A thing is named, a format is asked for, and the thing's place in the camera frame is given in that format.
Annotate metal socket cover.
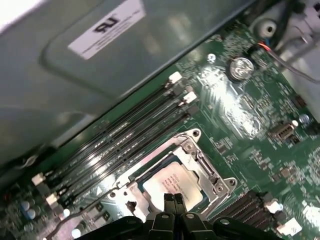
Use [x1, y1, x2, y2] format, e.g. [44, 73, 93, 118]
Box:
[122, 139, 226, 223]

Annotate black PC case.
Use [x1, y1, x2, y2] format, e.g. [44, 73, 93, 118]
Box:
[0, 0, 320, 181]

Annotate white case sticker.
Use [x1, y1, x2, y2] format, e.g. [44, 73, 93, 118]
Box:
[67, 0, 147, 61]

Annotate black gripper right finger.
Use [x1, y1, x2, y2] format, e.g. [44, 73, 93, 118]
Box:
[174, 194, 278, 240]

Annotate green motherboard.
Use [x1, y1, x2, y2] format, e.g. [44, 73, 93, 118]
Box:
[0, 14, 320, 240]

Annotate silver-topped CPU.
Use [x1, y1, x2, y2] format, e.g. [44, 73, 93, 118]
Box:
[139, 156, 205, 213]

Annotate silver coin battery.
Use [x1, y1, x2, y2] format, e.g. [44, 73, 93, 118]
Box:
[227, 56, 256, 82]

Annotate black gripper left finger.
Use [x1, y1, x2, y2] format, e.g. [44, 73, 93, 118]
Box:
[109, 193, 177, 240]

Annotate CPU socket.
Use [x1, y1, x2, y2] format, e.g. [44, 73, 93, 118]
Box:
[107, 127, 238, 226]

